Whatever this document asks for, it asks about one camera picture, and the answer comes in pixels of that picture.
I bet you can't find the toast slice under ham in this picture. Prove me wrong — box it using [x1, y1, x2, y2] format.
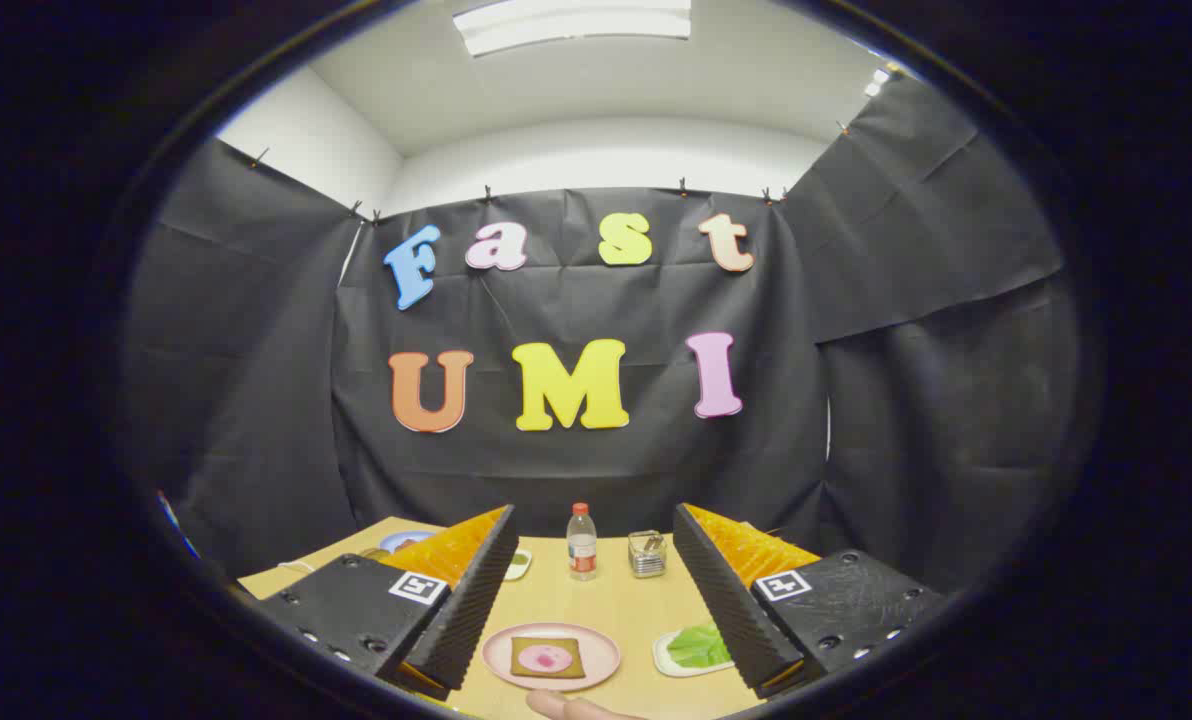
[510, 637, 587, 680]

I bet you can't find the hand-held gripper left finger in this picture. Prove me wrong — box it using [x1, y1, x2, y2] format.
[251, 505, 519, 701]

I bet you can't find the wire mesh utensil holder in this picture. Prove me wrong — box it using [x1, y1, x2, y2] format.
[628, 530, 668, 579]

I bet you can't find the clear water bottle red cap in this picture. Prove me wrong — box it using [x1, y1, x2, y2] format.
[567, 502, 598, 582]

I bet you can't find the long ceiling light panel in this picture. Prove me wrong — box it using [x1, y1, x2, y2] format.
[453, 0, 692, 58]

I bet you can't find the green lettuce leaf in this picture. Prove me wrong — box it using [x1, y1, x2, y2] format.
[666, 623, 733, 669]

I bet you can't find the black backdrop cloth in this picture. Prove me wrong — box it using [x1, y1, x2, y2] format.
[121, 75, 1082, 601]

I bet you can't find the pink plate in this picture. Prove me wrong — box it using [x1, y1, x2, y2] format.
[482, 622, 622, 693]

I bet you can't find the small white dish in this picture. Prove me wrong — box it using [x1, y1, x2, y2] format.
[652, 628, 735, 678]

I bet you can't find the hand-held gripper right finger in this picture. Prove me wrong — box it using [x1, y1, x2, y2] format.
[672, 503, 947, 699]

